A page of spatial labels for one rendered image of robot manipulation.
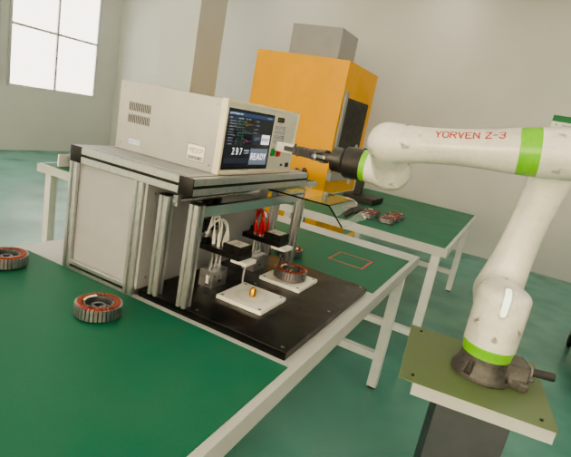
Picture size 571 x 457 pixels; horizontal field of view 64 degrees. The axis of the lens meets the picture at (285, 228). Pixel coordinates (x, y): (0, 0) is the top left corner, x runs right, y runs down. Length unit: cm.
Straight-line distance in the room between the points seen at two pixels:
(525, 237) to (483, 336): 30
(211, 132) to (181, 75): 409
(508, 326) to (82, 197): 119
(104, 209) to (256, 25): 655
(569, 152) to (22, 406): 119
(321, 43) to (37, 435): 493
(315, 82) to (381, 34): 206
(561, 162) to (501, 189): 526
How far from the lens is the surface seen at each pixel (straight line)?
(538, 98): 649
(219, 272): 141
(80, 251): 149
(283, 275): 152
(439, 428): 136
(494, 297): 125
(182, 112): 135
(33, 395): 97
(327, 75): 503
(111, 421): 91
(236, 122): 130
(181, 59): 540
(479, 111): 649
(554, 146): 120
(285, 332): 122
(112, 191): 136
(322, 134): 498
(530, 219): 139
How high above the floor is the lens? 131
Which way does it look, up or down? 14 degrees down
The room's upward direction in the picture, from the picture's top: 11 degrees clockwise
